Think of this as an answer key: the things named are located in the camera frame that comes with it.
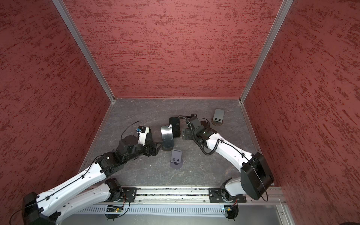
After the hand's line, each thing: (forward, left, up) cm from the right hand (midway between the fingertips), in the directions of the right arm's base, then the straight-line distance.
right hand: (189, 135), depth 85 cm
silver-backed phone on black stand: (+3, +14, -1) cm, 14 cm away
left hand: (-8, +19, +5) cm, 21 cm away
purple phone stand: (-14, +8, -7) cm, 18 cm away
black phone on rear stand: (+9, +9, +1) cm, 12 cm away
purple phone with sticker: (+6, +1, -10) cm, 12 cm away
